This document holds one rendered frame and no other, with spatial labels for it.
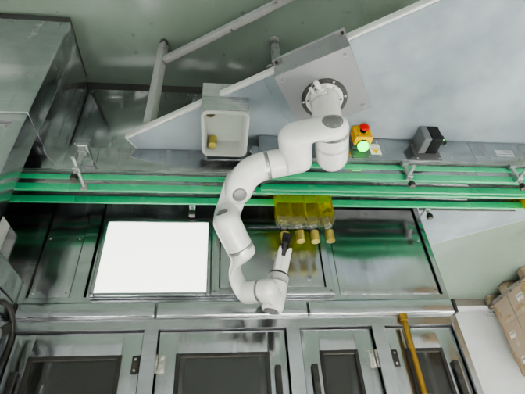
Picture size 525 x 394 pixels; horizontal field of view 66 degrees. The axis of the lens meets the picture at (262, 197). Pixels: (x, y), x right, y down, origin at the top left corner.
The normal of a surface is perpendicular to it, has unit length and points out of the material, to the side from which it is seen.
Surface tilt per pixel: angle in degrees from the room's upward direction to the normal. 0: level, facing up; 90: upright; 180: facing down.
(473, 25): 0
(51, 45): 90
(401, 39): 0
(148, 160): 90
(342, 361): 90
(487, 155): 90
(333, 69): 5
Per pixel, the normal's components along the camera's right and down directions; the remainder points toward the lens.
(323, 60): -0.01, 0.75
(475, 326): 0.09, -0.63
